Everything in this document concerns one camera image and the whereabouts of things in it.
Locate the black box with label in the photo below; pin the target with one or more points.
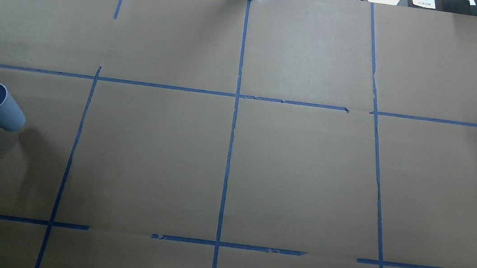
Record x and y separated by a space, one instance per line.
448 6

